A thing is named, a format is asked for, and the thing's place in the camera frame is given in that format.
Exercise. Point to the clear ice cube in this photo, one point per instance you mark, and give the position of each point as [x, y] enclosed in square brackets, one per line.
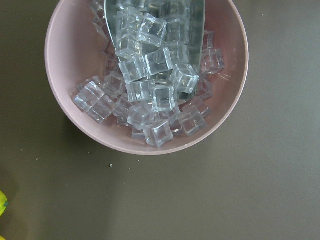
[158, 133]
[152, 30]
[158, 61]
[163, 98]
[184, 78]

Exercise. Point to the metal ice scoop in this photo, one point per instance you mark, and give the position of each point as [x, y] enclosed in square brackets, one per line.
[184, 39]

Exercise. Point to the pink bowl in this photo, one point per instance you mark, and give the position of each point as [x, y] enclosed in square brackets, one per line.
[73, 53]

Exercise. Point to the yellow lemon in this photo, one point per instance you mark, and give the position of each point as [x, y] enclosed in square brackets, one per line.
[3, 203]

